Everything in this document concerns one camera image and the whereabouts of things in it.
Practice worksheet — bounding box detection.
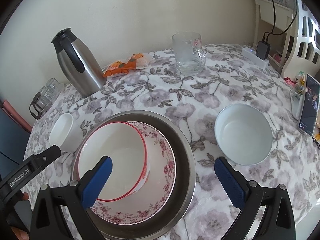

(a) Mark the floral tablecloth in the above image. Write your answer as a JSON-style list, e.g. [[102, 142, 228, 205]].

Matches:
[[25, 44, 319, 239]]

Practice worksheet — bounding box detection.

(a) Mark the stainless steel round pan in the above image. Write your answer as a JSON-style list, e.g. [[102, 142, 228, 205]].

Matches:
[[87, 110, 196, 239]]

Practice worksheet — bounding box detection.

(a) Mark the white lattice shelf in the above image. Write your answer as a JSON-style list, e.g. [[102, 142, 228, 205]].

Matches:
[[253, 0, 319, 79]]

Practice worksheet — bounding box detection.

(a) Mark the pale blue ceramic bowl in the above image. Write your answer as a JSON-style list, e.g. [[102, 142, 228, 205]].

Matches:
[[214, 103, 273, 166]]

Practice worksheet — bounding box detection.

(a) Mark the small white cup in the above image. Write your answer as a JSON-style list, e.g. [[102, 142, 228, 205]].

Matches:
[[49, 113, 83, 153]]

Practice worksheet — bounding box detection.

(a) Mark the strawberry pattern bowl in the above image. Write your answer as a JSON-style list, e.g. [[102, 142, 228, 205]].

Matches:
[[78, 121, 150, 202]]

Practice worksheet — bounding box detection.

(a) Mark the stainless steel thermos jug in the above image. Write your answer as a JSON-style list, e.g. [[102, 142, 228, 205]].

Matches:
[[52, 28, 106, 98]]

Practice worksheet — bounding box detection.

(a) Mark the black power adapter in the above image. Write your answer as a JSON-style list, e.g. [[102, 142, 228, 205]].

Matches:
[[255, 32, 270, 60]]

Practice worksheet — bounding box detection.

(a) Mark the orange snack packet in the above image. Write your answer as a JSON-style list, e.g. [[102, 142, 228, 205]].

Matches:
[[103, 61, 130, 77], [125, 53, 152, 70]]

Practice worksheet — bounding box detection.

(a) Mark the person's left hand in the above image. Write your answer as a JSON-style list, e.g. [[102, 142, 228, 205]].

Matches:
[[11, 192, 29, 240]]

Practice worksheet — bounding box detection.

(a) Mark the clear glass mug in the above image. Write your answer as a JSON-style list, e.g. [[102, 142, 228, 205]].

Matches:
[[171, 31, 206, 76]]

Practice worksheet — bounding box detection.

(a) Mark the white power strip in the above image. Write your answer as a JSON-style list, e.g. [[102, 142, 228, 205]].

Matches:
[[241, 47, 269, 68]]

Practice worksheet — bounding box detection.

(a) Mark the glass teapot with cups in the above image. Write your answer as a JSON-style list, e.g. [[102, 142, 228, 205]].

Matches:
[[29, 78, 65, 120]]

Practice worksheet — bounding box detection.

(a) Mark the smartphone on stand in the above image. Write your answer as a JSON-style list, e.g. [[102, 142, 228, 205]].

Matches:
[[290, 74, 319, 136]]

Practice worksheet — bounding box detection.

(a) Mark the floral rimmed round plate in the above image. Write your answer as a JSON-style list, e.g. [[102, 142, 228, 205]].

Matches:
[[91, 121, 177, 225]]

